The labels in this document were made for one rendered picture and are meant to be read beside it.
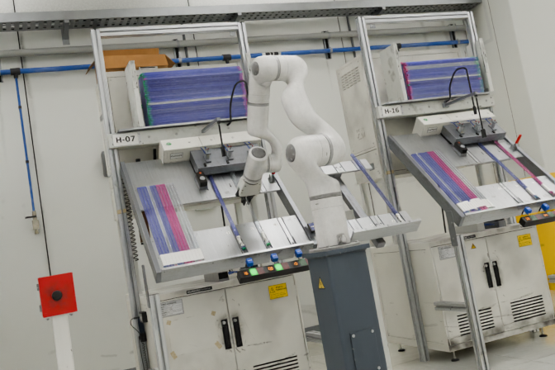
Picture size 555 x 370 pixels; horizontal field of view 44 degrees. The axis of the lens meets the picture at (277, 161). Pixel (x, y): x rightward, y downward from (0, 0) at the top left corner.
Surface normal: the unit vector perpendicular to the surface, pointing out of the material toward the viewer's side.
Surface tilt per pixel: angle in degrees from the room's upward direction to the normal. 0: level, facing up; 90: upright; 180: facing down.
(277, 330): 90
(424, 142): 44
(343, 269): 90
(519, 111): 90
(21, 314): 90
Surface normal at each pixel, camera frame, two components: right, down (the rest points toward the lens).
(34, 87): 0.35, -0.16
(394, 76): -0.92, 0.12
